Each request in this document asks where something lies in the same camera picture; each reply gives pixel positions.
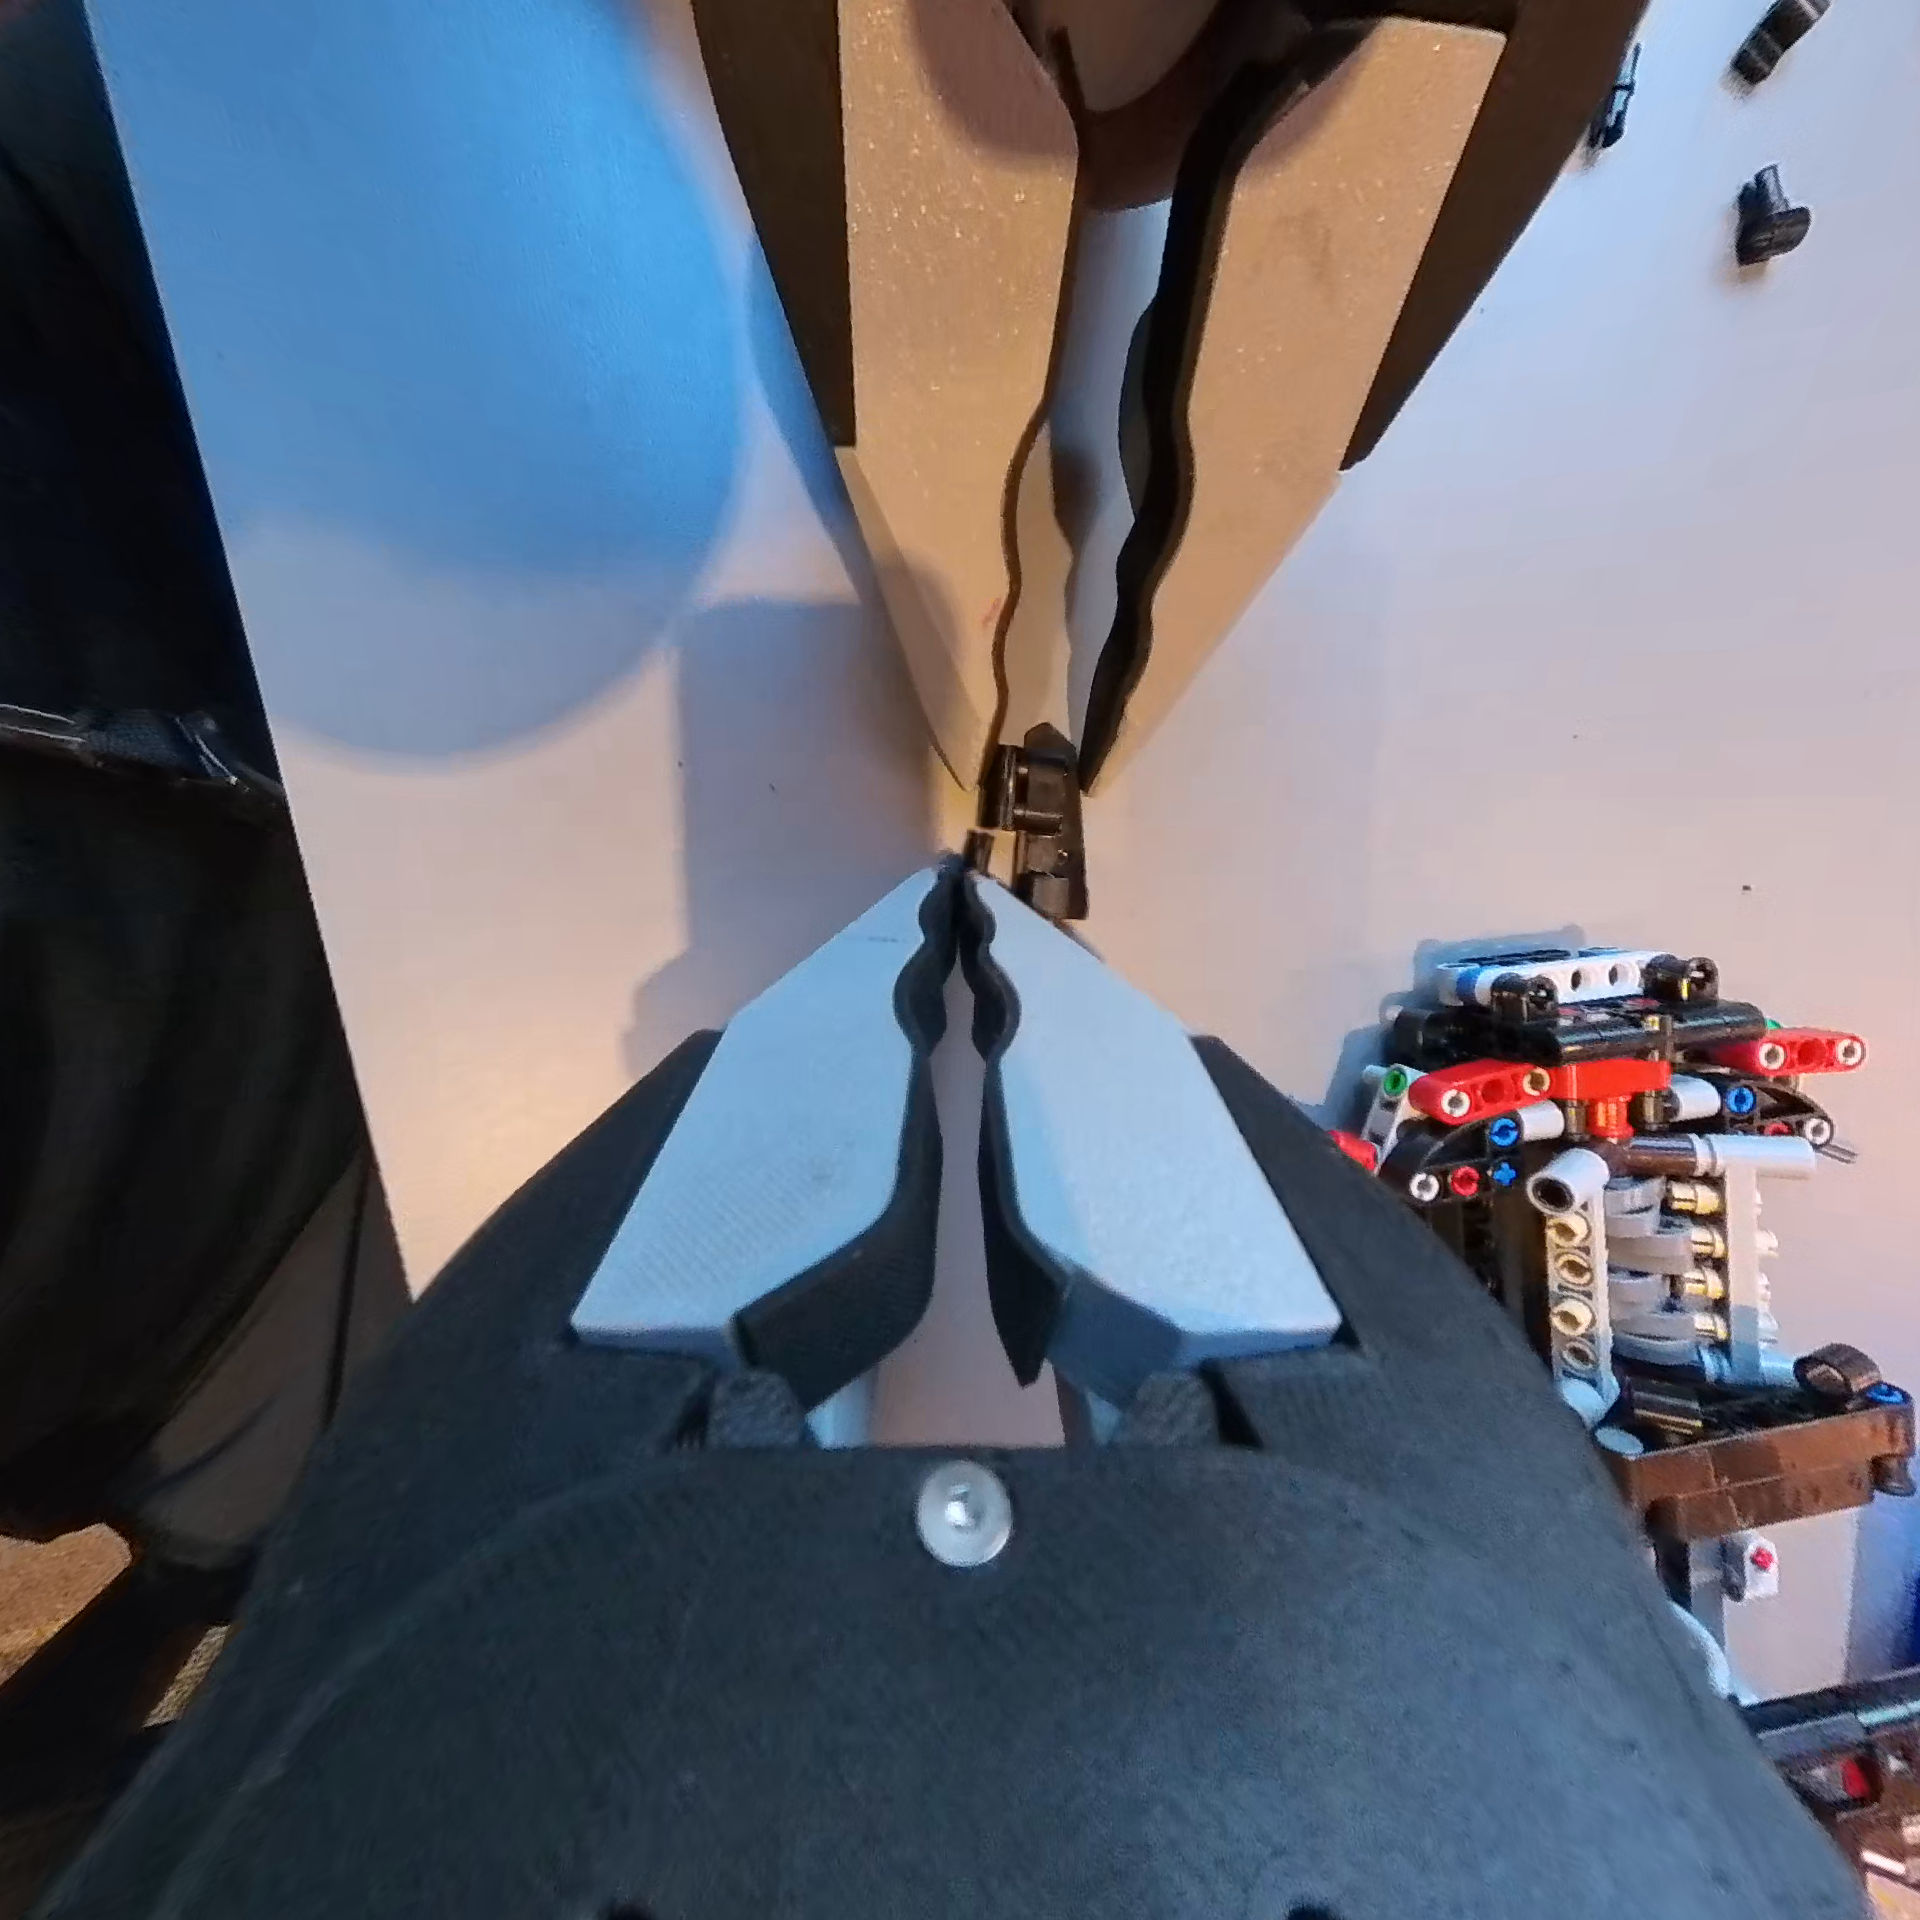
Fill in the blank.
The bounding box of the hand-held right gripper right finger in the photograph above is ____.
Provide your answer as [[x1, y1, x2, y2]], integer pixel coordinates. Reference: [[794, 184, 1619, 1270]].
[[966, 874, 1345, 1390]]

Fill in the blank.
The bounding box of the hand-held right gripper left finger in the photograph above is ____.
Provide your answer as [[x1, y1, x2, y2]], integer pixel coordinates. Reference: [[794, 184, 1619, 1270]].
[[570, 867, 963, 1412]]

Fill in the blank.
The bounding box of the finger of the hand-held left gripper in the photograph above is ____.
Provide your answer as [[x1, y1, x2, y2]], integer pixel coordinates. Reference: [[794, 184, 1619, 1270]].
[[835, 0, 1081, 794], [1074, 18, 1514, 794]]

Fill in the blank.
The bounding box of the small black brick assembly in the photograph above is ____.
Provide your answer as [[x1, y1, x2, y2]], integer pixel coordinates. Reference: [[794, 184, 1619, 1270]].
[[977, 722, 1089, 922]]

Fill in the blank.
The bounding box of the grey desk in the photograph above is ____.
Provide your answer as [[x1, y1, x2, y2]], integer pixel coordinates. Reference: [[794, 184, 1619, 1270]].
[[82, 0, 1920, 1696]]

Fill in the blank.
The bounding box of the black stubby brick piece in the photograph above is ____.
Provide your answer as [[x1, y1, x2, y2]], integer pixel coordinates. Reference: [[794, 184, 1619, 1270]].
[[1736, 166, 1814, 270]]

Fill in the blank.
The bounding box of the toy brick car model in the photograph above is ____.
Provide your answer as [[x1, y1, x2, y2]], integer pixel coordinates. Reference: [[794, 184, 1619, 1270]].
[[1329, 938, 1920, 1864]]

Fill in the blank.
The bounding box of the black angled brick piece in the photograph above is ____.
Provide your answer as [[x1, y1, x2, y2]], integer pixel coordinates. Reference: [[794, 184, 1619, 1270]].
[[1734, 0, 1833, 86]]

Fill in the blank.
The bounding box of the person's dark clothing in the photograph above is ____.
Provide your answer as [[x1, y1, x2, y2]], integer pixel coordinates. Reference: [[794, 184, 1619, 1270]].
[[0, 143, 410, 1548]]

